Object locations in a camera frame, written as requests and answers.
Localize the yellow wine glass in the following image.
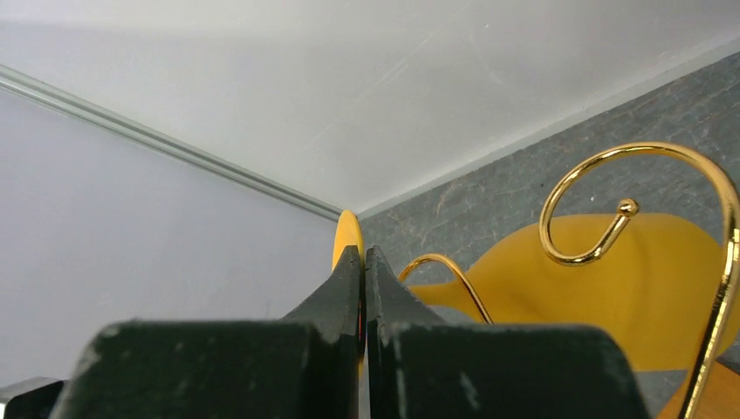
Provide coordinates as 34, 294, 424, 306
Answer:
331, 209, 740, 377

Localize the gold wire glass rack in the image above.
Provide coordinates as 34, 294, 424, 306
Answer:
399, 141, 739, 418

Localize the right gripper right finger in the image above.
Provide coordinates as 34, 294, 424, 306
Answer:
365, 246, 648, 418

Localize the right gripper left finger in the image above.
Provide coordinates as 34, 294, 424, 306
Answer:
51, 246, 364, 418

